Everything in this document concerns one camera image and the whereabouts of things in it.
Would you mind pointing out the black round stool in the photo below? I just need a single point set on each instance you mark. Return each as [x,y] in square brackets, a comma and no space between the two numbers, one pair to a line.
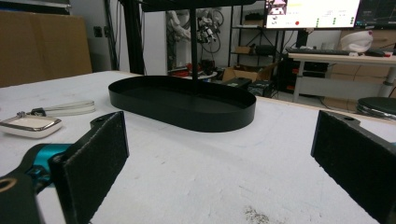
[378,107]

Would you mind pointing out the black metal stand post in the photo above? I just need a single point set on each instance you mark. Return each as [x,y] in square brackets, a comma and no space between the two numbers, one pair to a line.
[134,37]

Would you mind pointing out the black keyboard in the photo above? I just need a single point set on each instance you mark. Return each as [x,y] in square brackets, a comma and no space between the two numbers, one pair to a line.
[317,51]

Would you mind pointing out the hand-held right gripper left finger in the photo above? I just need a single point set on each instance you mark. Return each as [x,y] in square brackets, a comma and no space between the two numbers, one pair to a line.
[93,161]

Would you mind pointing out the brown cardboard sheet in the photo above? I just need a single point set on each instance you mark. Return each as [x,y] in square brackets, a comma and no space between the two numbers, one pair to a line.
[40,46]

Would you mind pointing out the black metal shelf rack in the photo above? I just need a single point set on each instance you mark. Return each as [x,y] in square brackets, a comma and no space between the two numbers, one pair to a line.
[252,37]

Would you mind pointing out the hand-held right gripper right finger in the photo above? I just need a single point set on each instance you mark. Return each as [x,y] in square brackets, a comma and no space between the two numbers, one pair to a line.
[358,158]

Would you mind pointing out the dark computer monitor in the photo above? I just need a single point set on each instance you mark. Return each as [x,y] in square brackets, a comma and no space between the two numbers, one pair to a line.
[376,12]

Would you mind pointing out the open cardboard box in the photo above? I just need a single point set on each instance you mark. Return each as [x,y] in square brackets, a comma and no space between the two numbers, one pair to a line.
[246,74]

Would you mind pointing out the white desk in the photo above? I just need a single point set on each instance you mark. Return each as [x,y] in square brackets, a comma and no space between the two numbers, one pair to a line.
[342,67]

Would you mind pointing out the black oval tray stand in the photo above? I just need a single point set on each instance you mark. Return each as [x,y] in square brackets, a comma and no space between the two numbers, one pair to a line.
[183,102]

